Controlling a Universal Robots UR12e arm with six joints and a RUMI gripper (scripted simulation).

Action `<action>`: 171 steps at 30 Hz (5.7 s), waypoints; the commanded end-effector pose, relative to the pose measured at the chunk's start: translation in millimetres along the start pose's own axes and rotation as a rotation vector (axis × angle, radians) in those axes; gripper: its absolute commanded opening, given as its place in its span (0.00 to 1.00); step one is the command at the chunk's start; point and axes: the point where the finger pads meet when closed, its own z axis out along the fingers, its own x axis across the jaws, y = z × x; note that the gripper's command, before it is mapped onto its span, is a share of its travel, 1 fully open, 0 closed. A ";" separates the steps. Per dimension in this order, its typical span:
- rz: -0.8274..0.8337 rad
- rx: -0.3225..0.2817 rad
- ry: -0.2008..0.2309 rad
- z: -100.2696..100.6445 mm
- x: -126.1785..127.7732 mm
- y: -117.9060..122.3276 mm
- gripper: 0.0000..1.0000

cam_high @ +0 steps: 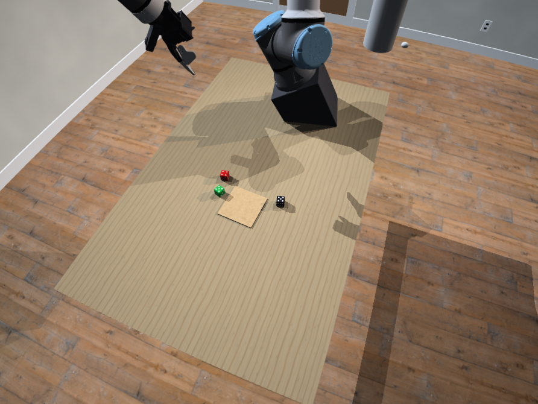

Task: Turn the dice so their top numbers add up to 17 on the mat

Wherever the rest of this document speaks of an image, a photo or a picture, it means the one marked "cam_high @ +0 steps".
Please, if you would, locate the green die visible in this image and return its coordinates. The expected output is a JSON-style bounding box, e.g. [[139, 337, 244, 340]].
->
[[214, 185, 225, 197]]

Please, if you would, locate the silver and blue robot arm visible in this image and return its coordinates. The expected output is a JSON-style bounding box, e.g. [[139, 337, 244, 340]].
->
[[118, 0, 333, 91]]

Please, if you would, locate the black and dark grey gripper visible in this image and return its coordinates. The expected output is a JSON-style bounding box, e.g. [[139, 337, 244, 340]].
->
[[149, 0, 196, 75]]

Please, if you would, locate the red die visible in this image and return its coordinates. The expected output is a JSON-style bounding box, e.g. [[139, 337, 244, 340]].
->
[[220, 170, 230, 181]]

